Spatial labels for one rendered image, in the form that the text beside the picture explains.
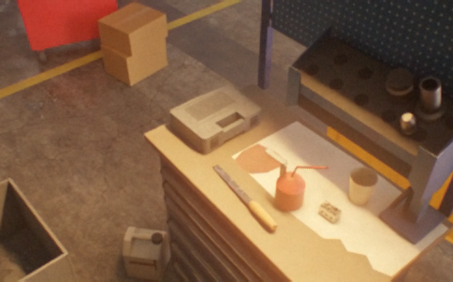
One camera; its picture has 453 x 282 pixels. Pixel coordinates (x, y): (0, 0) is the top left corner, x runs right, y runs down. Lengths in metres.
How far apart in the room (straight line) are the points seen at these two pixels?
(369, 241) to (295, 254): 0.21
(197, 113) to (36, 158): 1.70
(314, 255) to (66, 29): 2.96
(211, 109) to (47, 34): 2.40
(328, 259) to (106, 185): 1.79
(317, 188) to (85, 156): 1.88
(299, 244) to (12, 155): 2.25
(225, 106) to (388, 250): 0.72
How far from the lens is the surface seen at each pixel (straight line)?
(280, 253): 1.36
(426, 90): 1.24
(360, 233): 1.45
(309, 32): 1.63
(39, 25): 3.88
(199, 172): 1.56
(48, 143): 3.28
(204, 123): 1.63
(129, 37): 3.44
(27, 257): 2.33
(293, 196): 1.41
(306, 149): 1.66
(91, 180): 2.96
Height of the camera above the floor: 2.05
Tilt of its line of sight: 41 degrees down
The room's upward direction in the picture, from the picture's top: straight up
